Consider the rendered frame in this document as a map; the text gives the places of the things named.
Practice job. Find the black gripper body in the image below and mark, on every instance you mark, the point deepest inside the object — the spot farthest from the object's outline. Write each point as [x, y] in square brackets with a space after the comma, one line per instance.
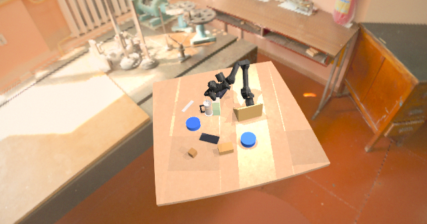
[212, 95]

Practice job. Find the white flat bar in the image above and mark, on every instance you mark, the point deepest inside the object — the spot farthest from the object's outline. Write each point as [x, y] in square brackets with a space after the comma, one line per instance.
[186, 107]

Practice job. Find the blue round disc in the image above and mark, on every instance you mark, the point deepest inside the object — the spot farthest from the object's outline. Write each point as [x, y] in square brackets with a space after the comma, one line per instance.
[248, 139]
[193, 124]

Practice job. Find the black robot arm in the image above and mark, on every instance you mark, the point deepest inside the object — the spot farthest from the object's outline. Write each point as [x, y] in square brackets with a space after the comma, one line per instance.
[231, 78]

